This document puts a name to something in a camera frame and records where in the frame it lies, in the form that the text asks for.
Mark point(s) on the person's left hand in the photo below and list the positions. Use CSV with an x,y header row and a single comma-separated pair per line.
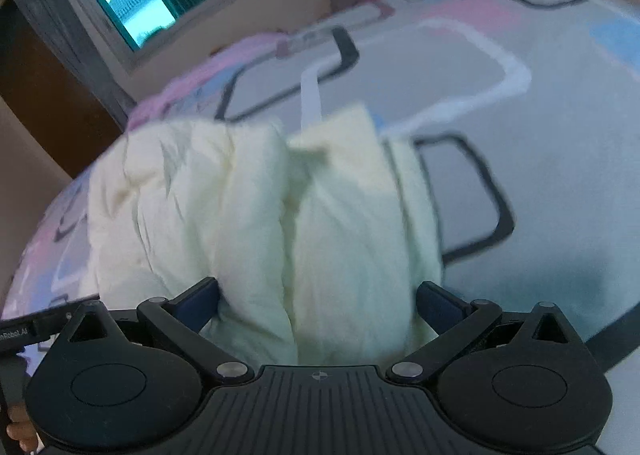
x,y
20,427

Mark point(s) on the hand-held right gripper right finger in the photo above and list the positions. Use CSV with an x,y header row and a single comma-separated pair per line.
x,y
440,305

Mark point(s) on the cream white quilted garment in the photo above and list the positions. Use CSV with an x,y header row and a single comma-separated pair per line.
x,y
325,235

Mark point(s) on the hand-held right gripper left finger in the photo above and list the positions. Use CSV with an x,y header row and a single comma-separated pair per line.
x,y
200,302

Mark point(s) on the brown wooden door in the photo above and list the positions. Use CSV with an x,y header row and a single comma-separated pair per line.
x,y
45,95

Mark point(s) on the grey curtain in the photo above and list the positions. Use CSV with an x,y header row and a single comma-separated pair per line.
x,y
65,25

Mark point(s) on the grey patterned bed sheet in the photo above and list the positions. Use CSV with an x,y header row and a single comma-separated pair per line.
x,y
550,160

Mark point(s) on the pink printed blanket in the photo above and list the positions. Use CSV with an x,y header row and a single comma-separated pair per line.
x,y
165,95

